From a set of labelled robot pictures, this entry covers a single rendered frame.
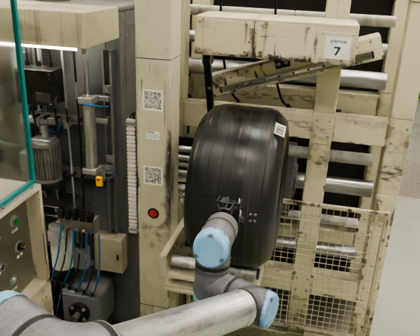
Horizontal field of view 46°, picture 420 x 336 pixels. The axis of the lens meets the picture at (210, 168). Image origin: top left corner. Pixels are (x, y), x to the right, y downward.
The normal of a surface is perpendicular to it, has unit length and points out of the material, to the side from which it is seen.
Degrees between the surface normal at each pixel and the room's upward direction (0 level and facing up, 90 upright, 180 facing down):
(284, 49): 90
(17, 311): 4
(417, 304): 0
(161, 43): 90
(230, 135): 34
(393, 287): 0
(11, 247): 90
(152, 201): 90
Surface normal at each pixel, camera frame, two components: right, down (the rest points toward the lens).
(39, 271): -0.22, 0.36
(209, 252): -0.21, 0.15
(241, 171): -0.16, -0.20
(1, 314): -0.23, -0.77
